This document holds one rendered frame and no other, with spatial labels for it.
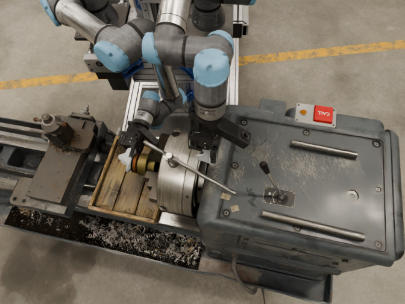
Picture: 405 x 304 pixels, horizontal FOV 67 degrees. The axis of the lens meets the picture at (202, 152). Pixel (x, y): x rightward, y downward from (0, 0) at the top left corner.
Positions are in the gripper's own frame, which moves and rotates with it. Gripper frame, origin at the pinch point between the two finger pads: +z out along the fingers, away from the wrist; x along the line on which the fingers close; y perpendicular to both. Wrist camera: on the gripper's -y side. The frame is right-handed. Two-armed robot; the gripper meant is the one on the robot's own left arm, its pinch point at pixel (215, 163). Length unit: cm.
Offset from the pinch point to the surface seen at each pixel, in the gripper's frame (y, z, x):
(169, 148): 17.1, 6.3, -7.5
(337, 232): -36.6, 6.9, 10.7
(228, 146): -2.3, 3.7, -10.5
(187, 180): 8.9, 10.7, 1.1
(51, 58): 189, 95, -160
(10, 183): 95, 46, -2
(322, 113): -30.7, -1.9, -27.2
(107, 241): 54, 79, 2
